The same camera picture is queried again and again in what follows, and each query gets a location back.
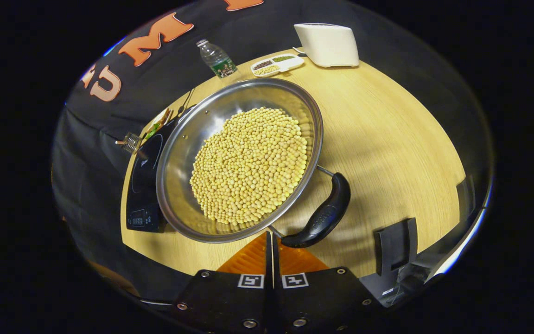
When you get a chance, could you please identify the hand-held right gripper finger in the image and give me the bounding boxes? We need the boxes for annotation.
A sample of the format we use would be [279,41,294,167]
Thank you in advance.
[273,232,375,334]
[172,232,273,334]

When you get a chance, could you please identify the steel pot with black handle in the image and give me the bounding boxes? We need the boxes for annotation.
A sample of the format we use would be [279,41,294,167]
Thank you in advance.
[156,78,352,249]

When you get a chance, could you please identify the black induction cooktop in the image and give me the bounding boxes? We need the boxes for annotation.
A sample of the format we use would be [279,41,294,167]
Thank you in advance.
[126,106,196,232]

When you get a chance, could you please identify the pile of yellow soybeans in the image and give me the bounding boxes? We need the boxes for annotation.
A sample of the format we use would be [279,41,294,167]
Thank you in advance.
[190,107,308,226]

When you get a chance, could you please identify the sandwich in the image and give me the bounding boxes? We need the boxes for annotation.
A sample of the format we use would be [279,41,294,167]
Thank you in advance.
[144,108,173,140]

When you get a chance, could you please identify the white divided plate with beans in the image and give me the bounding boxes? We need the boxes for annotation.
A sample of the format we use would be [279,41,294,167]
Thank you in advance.
[250,53,305,78]

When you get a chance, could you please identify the clear plastic water bottle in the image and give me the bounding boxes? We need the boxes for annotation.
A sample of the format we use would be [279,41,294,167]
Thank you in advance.
[197,39,239,79]

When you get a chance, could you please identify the white toaster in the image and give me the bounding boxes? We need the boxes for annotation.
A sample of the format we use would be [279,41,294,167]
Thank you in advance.
[293,23,359,68]

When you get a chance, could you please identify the black backdrop cloth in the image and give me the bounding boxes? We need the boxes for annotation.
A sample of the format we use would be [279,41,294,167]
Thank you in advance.
[51,0,495,302]

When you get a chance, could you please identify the black power cable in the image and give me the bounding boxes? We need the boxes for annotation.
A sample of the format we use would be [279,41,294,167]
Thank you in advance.
[177,88,196,116]

